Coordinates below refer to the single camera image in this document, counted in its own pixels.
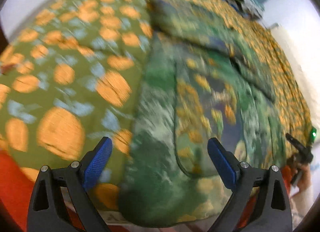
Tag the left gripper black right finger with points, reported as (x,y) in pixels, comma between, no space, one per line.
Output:
(272,210)

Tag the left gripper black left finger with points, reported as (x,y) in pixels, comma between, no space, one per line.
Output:
(47,209)

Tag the green landscape print jacket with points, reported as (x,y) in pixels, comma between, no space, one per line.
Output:
(202,80)

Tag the white knit sleeve forearm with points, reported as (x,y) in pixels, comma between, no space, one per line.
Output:
(300,205)

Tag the pile of clothes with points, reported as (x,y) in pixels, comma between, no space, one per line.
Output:
(249,9)

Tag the person's right hand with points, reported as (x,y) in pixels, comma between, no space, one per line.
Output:
(299,174)

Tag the orange red cloth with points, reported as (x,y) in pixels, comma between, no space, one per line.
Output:
(16,190)

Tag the green orange floral bedspread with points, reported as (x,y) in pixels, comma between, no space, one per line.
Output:
(74,74)

